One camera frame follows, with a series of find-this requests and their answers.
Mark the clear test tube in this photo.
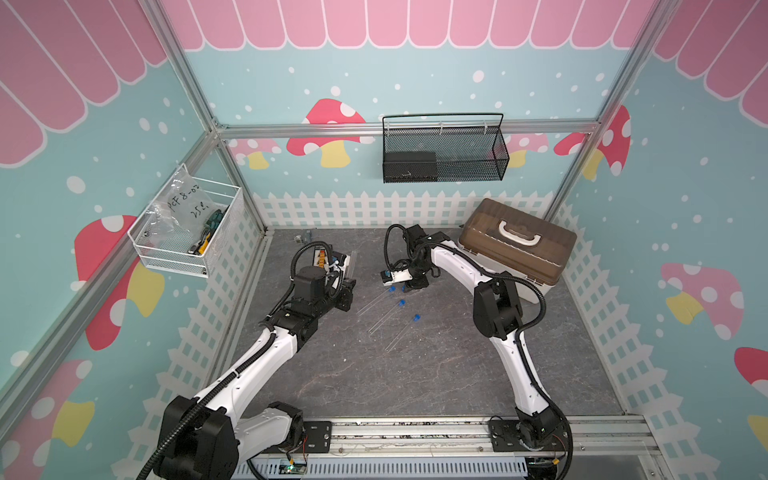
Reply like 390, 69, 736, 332
384, 319, 418, 352
358, 286, 394, 316
345, 250, 358, 278
368, 300, 406, 335

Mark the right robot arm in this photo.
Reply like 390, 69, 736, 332
381, 224, 568, 451

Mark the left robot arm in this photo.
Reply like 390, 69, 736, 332
138, 241, 356, 479

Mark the black box with orange connectors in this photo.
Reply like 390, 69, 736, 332
313, 246, 330, 269

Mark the black box in mesh basket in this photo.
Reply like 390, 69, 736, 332
382, 151, 438, 183

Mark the brown lid storage box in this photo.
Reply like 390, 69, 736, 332
459, 199, 577, 294

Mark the green yellow tool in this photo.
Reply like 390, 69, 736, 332
187, 209, 225, 256

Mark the clear plastic bag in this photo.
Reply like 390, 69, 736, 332
143, 167, 218, 250

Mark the small grey metal bracket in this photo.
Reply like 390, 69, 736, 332
294, 230, 313, 245

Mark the black wire mesh basket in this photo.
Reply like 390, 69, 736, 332
381, 113, 510, 183

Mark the white wire basket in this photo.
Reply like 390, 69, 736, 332
128, 166, 244, 278

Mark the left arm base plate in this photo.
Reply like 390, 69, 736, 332
264, 421, 333, 456

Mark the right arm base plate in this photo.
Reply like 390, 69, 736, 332
487, 416, 571, 454

